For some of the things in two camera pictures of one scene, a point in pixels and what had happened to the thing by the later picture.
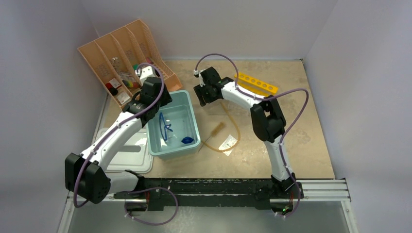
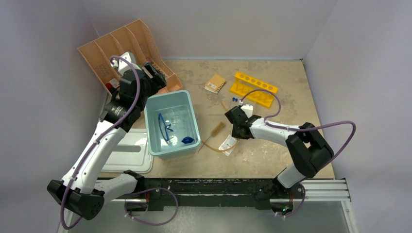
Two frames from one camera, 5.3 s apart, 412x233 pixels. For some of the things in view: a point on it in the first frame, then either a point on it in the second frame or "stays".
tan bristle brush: x=219 y=127 stays
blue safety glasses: x=163 y=127 stays
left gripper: x=165 y=98 to x=156 y=81
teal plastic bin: x=175 y=127 stays
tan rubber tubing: x=215 y=150 stays
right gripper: x=200 y=91 to x=235 y=134
